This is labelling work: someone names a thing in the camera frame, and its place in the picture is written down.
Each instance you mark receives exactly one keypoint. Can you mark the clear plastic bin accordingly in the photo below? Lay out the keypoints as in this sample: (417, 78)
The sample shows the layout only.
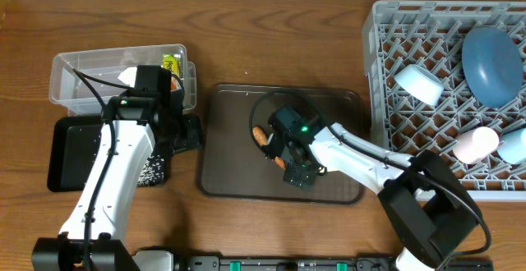
(105, 65)

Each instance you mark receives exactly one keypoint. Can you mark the dark blue plate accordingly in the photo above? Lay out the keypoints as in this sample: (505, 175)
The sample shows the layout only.
(492, 66)

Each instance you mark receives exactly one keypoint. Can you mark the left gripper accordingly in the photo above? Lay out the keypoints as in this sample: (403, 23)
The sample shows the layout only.
(192, 129)

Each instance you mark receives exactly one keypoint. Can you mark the pink white cup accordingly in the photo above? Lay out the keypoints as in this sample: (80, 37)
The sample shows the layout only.
(472, 146)

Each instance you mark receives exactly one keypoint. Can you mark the orange carrot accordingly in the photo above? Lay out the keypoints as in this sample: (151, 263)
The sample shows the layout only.
(262, 139)

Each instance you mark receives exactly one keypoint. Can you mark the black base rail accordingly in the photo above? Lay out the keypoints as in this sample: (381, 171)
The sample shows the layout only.
(287, 264)

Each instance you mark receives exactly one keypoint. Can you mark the white tissue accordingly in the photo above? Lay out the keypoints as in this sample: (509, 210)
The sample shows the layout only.
(128, 76)

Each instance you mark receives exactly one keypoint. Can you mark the yellow green snack wrapper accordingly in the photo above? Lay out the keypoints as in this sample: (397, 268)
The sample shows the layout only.
(172, 62)

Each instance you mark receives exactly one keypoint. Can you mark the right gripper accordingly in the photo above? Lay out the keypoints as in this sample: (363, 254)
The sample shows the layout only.
(302, 176)

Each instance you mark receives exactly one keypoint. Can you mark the grey dishwasher rack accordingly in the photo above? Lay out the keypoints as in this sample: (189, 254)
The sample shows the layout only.
(397, 34)

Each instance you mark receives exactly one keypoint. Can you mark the pile of white rice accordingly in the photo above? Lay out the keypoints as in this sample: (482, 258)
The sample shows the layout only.
(153, 172)

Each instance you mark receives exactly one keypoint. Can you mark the brown serving tray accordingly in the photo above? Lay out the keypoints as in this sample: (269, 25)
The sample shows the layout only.
(233, 167)

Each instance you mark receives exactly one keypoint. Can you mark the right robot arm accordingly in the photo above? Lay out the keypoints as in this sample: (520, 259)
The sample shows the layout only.
(428, 208)

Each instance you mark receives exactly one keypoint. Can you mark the black plastic bin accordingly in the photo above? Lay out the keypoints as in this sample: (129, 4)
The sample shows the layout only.
(75, 146)

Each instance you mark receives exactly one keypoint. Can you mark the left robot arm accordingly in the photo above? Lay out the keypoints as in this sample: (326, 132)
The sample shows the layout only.
(145, 117)

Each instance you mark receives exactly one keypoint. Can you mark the light blue cup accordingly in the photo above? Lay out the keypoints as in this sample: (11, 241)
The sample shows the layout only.
(512, 150)

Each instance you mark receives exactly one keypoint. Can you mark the light blue rice bowl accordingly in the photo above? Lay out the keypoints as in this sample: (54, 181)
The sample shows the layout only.
(420, 83)

